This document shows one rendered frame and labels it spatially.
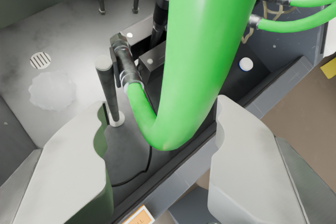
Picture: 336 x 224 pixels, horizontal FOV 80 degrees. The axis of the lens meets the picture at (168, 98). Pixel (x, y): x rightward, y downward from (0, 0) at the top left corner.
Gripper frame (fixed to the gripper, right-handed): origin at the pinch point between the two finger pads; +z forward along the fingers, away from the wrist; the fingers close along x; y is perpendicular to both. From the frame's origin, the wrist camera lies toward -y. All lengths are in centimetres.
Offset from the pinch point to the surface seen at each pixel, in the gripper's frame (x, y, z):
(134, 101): -2.0, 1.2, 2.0
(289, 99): 97, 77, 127
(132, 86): -2.4, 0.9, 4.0
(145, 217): -4.1, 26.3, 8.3
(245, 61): 24, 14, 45
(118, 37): -4.8, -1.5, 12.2
